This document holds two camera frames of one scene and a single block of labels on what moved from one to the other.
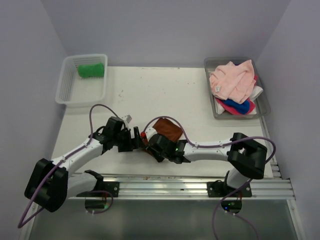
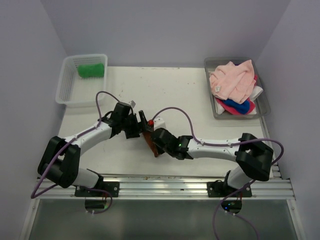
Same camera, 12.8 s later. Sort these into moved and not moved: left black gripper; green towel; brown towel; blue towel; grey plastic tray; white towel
Moved: brown towel; left black gripper
Not moved: white towel; green towel; blue towel; grey plastic tray
